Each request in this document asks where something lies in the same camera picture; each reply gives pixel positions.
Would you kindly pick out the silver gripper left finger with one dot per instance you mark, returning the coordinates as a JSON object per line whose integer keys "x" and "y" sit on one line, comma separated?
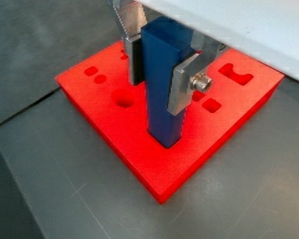
{"x": 131, "y": 19}

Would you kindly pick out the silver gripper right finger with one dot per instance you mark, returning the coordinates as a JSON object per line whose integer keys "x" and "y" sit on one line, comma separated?
{"x": 190, "y": 75}

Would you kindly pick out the red board with shaped holes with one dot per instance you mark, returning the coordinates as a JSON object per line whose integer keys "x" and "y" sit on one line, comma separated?
{"x": 163, "y": 147}

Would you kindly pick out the blue rectangular block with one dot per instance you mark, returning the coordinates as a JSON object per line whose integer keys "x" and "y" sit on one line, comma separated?
{"x": 166, "y": 47}

